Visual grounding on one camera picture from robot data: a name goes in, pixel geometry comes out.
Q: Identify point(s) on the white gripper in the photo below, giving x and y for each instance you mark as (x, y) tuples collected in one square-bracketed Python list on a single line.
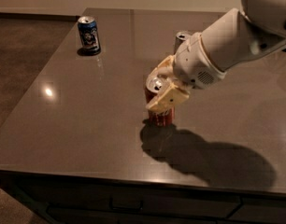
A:
[(193, 63)]

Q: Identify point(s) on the red coke can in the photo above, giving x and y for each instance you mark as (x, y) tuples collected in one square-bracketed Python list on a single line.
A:
[(157, 115)]

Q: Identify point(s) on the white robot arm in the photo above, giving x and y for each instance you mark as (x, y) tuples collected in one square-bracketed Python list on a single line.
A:
[(239, 36)]

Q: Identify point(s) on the silver redbull can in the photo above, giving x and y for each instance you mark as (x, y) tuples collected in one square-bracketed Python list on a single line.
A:
[(182, 37)]

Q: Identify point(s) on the blue pepsi can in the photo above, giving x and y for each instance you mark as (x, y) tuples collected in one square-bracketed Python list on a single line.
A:
[(88, 34)]

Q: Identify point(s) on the dark drawer handle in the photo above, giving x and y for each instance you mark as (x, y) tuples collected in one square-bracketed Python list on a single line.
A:
[(125, 204)]

